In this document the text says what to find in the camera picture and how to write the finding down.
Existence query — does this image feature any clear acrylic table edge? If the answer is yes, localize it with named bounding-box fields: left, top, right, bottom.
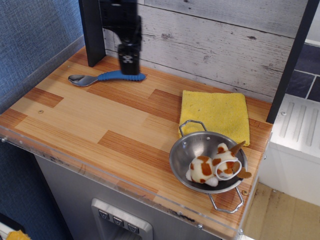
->
left=0, top=127, right=244, bottom=240

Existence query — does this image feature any yellow object bottom corner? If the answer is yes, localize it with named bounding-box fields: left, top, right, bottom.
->
left=6, top=230, right=31, bottom=240

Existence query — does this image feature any steel bowl with handles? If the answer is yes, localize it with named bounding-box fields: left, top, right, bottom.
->
left=169, top=120, right=248, bottom=214

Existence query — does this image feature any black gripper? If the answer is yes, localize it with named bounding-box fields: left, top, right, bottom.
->
left=98, top=0, right=142, bottom=75

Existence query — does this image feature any grey dispenser button panel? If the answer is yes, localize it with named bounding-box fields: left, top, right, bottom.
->
left=91, top=198, right=154, bottom=240

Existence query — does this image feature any dark left frame post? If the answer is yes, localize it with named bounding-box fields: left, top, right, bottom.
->
left=78, top=0, right=106, bottom=67

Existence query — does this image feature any blue handled metal spoon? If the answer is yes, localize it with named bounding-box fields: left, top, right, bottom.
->
left=68, top=70, right=146, bottom=87

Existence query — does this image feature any white ribbed sink unit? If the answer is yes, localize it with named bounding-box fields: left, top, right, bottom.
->
left=258, top=93, right=320, bottom=200

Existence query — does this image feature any yellow towel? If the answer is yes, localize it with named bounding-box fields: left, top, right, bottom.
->
left=179, top=90, right=250, bottom=147

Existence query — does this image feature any dark frame post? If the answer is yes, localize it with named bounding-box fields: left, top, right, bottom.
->
left=78, top=0, right=106, bottom=67
left=266, top=0, right=320, bottom=124

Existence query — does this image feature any white brown plush toy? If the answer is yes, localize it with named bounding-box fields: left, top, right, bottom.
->
left=185, top=141, right=252, bottom=187

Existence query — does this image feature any dark right frame post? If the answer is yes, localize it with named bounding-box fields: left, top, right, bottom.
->
left=266, top=0, right=320, bottom=124

